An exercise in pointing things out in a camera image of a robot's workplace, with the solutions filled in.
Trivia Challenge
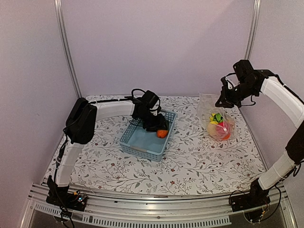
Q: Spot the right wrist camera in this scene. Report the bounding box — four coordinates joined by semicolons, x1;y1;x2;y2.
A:
221;76;235;90

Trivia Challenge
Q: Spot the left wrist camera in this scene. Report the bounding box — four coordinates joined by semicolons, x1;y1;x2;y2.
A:
150;99;161;116

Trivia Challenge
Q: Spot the orange toy orange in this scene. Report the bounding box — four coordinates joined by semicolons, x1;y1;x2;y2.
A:
220;133;231;141

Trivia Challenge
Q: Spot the yellow toy banana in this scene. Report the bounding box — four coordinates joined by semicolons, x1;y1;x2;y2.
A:
209;113;224;124

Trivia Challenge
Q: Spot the floral patterned table mat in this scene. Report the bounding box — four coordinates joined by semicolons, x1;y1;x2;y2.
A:
46;96;265;195

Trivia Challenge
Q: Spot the green toy watermelon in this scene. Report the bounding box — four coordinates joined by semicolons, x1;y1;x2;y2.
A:
212;113;224;124

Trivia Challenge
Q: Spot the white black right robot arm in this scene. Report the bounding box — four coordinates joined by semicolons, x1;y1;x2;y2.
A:
215;59;304;207

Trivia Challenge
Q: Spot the red toy apple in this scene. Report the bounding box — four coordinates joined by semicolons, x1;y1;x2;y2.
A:
216;122;231;137

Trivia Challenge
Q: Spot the green orange toy mango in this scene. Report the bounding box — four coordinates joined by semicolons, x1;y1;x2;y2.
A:
156;130;169;138

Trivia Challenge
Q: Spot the aluminium front rail frame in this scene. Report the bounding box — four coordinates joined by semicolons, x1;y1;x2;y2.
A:
20;184;298;228

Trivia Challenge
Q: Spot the blue perforated plastic basket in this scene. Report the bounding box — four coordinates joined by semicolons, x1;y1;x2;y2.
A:
119;110;177;162

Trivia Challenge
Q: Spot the aluminium corner post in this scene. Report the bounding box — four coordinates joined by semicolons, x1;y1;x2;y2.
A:
54;0;82;98
244;0;261;60

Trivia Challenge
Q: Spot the clear zip top bag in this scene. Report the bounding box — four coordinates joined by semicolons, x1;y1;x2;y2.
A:
197;94;235;141

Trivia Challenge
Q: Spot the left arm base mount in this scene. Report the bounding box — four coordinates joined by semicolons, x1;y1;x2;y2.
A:
46;175;88;211

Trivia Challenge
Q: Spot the yellow toy lemon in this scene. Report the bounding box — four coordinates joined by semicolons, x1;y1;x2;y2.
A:
207;123;221;138

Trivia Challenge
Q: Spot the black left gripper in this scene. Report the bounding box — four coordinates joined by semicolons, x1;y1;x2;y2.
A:
138;110;168;132

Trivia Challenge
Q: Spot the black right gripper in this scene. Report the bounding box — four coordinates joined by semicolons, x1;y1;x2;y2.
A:
216;81;257;108

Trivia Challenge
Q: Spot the left aluminium corner post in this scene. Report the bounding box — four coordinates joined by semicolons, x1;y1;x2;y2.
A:
54;0;82;98

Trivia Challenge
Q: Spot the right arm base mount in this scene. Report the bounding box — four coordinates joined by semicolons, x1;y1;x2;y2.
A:
228;179;271;223

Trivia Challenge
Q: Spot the right aluminium corner post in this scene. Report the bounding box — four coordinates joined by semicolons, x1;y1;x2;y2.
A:
244;0;261;60

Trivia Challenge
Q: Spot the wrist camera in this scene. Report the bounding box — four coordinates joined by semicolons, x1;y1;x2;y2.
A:
221;76;235;90
150;99;161;116

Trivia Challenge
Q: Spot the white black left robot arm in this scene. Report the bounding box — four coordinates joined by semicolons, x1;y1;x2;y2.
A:
47;90;169;206

